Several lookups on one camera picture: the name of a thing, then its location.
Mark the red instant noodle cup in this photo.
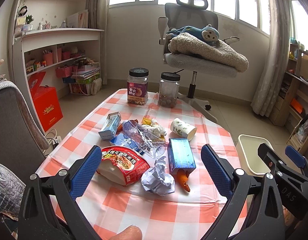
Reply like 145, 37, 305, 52
97, 145, 150, 186

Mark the orange peel piece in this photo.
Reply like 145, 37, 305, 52
117, 119, 138, 133
176, 169, 190, 192

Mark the light blue milk carton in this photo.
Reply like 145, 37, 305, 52
99, 112, 121, 140

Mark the white floral paper cup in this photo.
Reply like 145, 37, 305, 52
170, 118, 197, 141

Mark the white paper ball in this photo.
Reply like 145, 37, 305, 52
140, 156, 175, 197

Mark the white tissue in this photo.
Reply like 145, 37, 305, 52
142, 118, 166, 138

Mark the white trash bin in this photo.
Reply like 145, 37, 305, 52
236, 134, 273, 177

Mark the person's thumb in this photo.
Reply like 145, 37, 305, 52
110, 225, 143, 240

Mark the wooden side shelf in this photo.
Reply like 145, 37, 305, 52
270, 43, 308, 155

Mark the white power strip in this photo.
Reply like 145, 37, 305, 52
45, 128, 62, 149

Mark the blue rectangular carton box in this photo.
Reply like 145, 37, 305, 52
168, 138, 196, 174

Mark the blue white snack wrapper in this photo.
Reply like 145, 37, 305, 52
110, 133, 144, 155

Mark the pink checkered tablecloth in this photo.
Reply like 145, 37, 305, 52
37, 89, 240, 239

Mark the red gift box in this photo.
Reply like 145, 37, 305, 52
28, 71, 63, 132

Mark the crushed clear plastic bottle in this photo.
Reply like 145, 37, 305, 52
123, 120, 167, 159

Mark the clear jar black lid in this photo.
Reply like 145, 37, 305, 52
158, 72, 181, 108

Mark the yellow snack wrapper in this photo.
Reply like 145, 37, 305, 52
142, 117, 152, 126

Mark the blue monkey plush toy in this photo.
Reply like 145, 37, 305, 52
166, 24, 220, 45

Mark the beige fleece blanket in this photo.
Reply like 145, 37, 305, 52
168, 33, 249, 73

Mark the nut jar purple label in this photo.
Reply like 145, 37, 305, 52
127, 67, 149, 105

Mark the beige curtain right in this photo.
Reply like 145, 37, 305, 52
251, 0, 291, 117

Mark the beige curtain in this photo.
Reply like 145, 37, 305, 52
251, 0, 291, 117
86, 0, 110, 85

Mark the white bookshelf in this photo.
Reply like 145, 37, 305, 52
8, 0, 103, 132

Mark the beige curtain left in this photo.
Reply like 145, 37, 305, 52
86, 0, 110, 85

